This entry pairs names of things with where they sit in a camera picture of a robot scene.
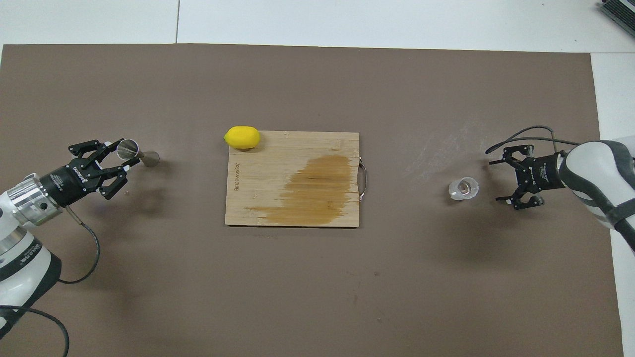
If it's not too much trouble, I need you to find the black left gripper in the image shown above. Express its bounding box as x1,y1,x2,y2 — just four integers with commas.
40,139,133,207

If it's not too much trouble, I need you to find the small clear glass cup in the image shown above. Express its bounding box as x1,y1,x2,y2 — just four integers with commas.
448,177,479,201

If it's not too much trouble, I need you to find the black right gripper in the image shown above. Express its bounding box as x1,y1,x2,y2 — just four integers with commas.
489,145,566,210

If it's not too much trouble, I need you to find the grey ribbed device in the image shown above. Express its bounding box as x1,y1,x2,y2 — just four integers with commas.
598,0,635,24

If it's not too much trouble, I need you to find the bamboo cutting board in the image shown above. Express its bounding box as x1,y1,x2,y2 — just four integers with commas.
225,131,360,228

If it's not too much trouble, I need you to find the metal cutting board handle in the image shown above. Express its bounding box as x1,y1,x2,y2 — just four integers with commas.
357,156,368,201

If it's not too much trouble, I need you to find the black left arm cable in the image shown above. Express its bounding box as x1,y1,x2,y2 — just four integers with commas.
0,206,101,357

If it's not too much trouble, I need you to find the brown table mat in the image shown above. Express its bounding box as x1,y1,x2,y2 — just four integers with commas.
0,44,625,357

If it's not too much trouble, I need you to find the yellow lemon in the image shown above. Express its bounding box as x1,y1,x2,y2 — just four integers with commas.
224,126,261,150

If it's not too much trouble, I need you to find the steel double jigger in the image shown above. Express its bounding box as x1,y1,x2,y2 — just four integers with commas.
116,138,160,168

